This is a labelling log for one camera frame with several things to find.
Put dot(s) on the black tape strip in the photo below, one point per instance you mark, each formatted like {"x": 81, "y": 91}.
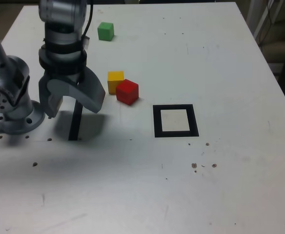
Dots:
{"x": 74, "y": 126}

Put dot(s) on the green cube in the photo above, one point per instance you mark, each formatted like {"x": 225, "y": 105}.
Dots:
{"x": 105, "y": 31}

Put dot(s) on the white background frame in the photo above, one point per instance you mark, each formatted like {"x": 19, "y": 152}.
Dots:
{"x": 251, "y": 9}

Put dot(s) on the grey gripper-mounted camera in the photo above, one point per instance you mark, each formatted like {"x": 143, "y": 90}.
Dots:
{"x": 86, "y": 42}

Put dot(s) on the yellow cube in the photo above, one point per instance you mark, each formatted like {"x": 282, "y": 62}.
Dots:
{"x": 114, "y": 76}

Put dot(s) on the black tape square outline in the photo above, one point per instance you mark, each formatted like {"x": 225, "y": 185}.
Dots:
{"x": 157, "y": 122}

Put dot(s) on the red cube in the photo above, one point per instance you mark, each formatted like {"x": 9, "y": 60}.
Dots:
{"x": 126, "y": 92}

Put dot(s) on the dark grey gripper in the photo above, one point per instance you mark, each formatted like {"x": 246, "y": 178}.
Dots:
{"x": 64, "y": 76}

